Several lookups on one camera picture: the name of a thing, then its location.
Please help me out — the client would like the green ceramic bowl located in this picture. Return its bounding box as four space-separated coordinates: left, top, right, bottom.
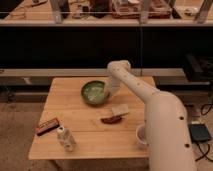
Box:
81 80 108 106

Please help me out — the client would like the white sponge block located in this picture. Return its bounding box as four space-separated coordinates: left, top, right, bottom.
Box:
111 104 129 116

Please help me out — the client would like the brown dried pepper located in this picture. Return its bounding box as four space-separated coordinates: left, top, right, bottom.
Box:
101 116 122 124

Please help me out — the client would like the brown chocolate bar box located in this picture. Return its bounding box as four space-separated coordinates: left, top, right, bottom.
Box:
36 118 60 136

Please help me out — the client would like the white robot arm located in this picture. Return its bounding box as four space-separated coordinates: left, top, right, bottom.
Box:
107 60 197 171

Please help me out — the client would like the wooden folding table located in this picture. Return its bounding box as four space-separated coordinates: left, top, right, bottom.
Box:
29 77 148 160

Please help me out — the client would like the white cup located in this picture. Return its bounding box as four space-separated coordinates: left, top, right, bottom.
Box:
135 125 147 149

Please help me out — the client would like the black foot pedal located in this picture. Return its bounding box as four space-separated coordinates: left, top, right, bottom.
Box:
188 124 212 142

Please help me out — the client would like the background shelf rack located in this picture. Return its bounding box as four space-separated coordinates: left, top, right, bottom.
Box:
0 0 213 27

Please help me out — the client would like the black cable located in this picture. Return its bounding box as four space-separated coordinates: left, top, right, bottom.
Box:
193 103 213 164

